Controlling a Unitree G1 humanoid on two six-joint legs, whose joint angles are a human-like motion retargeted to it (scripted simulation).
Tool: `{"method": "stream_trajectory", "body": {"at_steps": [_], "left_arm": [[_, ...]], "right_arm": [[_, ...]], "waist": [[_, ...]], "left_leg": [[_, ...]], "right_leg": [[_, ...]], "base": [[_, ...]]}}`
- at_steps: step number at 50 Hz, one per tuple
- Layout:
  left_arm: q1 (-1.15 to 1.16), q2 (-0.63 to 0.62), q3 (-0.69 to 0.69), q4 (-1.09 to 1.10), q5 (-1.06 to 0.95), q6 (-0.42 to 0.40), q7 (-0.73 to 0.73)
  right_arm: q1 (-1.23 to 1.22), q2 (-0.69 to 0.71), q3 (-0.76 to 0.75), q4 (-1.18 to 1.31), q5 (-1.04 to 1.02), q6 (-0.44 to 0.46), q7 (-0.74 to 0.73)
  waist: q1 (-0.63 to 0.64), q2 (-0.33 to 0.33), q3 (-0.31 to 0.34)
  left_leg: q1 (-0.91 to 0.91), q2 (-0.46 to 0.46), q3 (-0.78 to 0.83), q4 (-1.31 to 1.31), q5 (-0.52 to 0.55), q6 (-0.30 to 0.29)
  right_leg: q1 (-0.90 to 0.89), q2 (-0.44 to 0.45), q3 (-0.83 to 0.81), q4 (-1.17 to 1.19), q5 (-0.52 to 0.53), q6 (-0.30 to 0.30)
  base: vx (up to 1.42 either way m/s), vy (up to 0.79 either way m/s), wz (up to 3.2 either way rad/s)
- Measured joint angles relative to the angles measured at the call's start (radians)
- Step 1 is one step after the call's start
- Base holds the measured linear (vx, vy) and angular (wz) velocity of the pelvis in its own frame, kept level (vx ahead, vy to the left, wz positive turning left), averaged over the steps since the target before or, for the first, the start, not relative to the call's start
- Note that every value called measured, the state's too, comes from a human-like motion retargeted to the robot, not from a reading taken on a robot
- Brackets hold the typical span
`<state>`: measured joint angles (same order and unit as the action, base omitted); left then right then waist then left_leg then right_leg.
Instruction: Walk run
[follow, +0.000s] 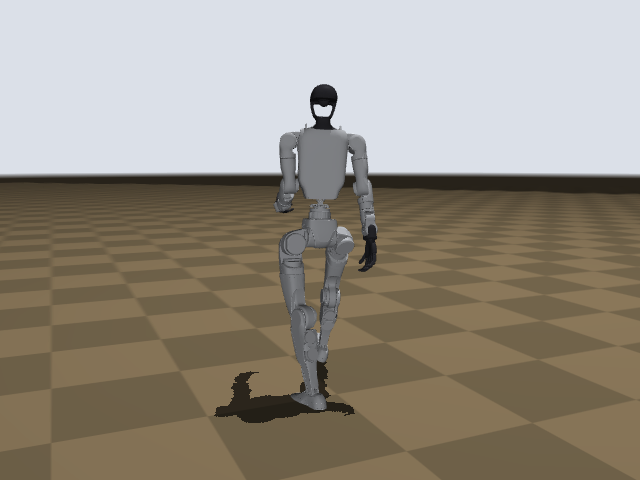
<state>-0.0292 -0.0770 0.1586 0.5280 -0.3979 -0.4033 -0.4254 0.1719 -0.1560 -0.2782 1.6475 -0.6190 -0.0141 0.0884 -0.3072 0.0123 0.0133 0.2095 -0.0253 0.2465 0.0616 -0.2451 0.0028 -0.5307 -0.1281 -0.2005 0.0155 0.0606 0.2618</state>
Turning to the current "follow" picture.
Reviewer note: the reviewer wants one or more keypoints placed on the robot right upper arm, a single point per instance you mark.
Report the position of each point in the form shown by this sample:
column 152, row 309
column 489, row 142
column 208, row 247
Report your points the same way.
column 357, row 147

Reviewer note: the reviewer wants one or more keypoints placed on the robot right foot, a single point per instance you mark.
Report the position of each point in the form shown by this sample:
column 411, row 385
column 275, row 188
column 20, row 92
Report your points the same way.
column 322, row 352

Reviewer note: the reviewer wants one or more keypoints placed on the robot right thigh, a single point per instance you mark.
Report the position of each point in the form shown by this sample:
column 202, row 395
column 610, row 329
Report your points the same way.
column 336, row 259

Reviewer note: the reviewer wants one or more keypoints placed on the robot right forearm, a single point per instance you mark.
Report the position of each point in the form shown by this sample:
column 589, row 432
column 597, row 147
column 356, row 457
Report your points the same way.
column 367, row 213

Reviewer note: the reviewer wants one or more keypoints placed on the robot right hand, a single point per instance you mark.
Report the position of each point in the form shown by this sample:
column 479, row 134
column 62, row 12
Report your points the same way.
column 370, row 249

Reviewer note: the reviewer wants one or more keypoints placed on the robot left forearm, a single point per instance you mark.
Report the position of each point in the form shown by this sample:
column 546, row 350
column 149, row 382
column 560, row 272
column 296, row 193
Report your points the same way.
column 284, row 200

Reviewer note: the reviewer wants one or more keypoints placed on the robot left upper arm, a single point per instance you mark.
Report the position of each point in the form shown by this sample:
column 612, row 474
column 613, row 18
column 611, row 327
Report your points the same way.
column 288, row 142

